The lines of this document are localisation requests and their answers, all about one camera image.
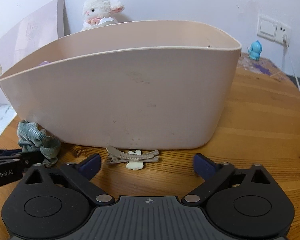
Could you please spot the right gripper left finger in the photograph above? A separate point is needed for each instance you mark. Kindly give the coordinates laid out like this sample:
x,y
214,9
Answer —
x,y
79,177

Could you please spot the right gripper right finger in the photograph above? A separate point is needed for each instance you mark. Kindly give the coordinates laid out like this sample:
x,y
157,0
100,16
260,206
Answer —
x,y
214,175

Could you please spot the purple flower pattern mat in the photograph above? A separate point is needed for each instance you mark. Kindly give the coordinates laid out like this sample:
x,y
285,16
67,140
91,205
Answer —
x,y
262,66

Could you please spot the white wall switch socket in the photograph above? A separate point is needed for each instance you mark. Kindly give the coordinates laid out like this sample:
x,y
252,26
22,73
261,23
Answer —
x,y
273,30

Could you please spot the pink lilac bed headboard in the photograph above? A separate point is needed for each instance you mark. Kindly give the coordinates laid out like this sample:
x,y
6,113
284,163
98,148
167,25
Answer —
x,y
39,28

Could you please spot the green fabric scrunchie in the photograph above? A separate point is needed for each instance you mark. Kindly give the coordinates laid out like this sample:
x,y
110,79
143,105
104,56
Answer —
x,y
31,139

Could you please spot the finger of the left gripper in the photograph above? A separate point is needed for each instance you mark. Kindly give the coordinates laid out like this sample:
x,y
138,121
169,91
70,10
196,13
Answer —
x,y
25,159
9,153

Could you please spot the white plush lamb toy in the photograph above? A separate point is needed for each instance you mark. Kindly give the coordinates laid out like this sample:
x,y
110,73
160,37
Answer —
x,y
99,13

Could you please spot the beige hair clip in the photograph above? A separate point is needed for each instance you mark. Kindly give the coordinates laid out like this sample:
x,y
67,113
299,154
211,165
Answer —
x,y
116,156

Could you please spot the beige plastic storage bin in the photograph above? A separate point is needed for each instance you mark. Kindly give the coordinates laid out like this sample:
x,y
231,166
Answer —
x,y
135,85

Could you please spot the blue bird figurine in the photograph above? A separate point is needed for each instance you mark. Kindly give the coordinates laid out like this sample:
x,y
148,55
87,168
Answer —
x,y
255,50

